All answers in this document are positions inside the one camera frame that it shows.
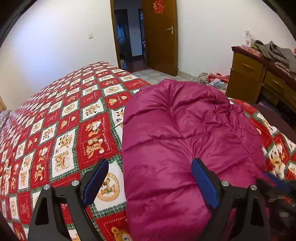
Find magenta down jacket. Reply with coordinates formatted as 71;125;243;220
122;80;265;240

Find pile of clothes on floor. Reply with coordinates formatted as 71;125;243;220
195;72;230;91

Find grey clothes on dresser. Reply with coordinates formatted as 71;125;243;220
251;40;295;79

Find red patchwork bear bedspread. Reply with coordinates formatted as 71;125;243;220
1;62;295;240

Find striped pillow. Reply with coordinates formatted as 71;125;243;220
0;109;11;130

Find brown wooden dresser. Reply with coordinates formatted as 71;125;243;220
226;46;295;112

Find beige wooden headboard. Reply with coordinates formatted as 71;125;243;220
0;97;6;112

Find pink box on dresser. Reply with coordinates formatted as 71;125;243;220
240;45;264;58

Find brown wooden door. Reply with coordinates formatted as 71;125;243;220
142;0;178;76

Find red double happiness decal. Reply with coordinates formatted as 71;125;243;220
153;0;166;14

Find white card on wall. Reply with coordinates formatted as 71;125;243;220
244;31;251;47

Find brass door handle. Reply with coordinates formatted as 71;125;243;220
166;26;174;35

